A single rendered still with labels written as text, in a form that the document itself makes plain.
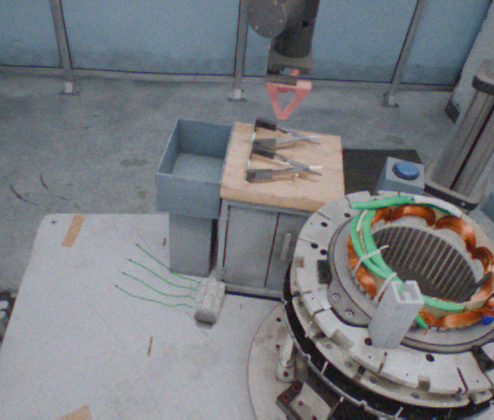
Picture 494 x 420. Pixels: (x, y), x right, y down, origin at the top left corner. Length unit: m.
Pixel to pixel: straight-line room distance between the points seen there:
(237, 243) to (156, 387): 0.28
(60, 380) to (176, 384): 0.19
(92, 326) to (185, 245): 0.22
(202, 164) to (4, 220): 1.51
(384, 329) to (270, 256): 0.39
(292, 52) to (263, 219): 0.28
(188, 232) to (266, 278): 0.18
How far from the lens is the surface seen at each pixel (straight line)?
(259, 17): 0.66
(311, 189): 0.78
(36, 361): 0.93
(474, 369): 0.61
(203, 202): 0.80
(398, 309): 0.52
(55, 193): 2.38
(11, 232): 2.26
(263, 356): 0.88
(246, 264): 0.90
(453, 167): 1.09
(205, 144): 0.93
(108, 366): 0.90
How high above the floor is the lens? 1.57
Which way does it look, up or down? 43 degrees down
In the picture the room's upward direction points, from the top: 8 degrees clockwise
